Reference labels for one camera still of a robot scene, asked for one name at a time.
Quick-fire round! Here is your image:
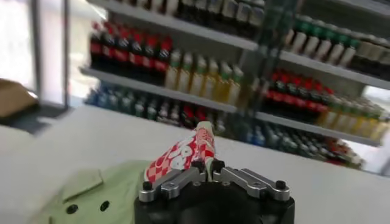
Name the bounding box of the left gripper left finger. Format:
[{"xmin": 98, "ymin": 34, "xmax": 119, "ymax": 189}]
[{"xmin": 138, "ymin": 159, "xmax": 207, "ymax": 203}]

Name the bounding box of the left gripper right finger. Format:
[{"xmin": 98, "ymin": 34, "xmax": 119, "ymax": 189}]
[{"xmin": 211, "ymin": 159, "xmax": 291, "ymax": 202}]

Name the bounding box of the green polo shirt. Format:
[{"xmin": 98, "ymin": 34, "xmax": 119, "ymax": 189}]
[{"xmin": 27, "ymin": 121, "xmax": 217, "ymax": 224}]

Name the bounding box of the yellow tea bottle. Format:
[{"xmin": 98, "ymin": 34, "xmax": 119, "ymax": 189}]
[
  {"xmin": 216, "ymin": 62, "xmax": 233, "ymax": 103},
  {"xmin": 166, "ymin": 50, "xmax": 182, "ymax": 91},
  {"xmin": 230, "ymin": 65, "xmax": 244, "ymax": 106},
  {"xmin": 191, "ymin": 56, "xmax": 207, "ymax": 97},
  {"xmin": 179, "ymin": 53, "xmax": 194, "ymax": 94},
  {"xmin": 204, "ymin": 59, "xmax": 219, "ymax": 100}
]

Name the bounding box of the grey shelf unit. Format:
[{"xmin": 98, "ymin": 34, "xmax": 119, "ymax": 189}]
[
  {"xmin": 79, "ymin": 0, "xmax": 275, "ymax": 144},
  {"xmin": 255, "ymin": 0, "xmax": 390, "ymax": 171}
]

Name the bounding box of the red cap cola bottle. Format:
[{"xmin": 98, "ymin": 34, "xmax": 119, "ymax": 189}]
[
  {"xmin": 141, "ymin": 33, "xmax": 156, "ymax": 82},
  {"xmin": 102, "ymin": 24, "xmax": 116, "ymax": 72},
  {"xmin": 154, "ymin": 36, "xmax": 171, "ymax": 86},
  {"xmin": 115, "ymin": 27, "xmax": 129, "ymax": 75},
  {"xmin": 127, "ymin": 30, "xmax": 143, "ymax": 79},
  {"xmin": 90, "ymin": 21, "xmax": 103, "ymax": 69}
]

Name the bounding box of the black slanted pole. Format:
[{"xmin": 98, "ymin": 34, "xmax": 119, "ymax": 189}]
[{"xmin": 60, "ymin": 0, "xmax": 71, "ymax": 108}]

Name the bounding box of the brown cardboard box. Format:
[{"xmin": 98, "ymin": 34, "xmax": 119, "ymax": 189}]
[{"xmin": 0, "ymin": 78, "xmax": 40, "ymax": 119}]

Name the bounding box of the dark window mullion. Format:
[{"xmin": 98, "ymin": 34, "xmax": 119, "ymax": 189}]
[{"xmin": 30, "ymin": 0, "xmax": 43, "ymax": 96}]

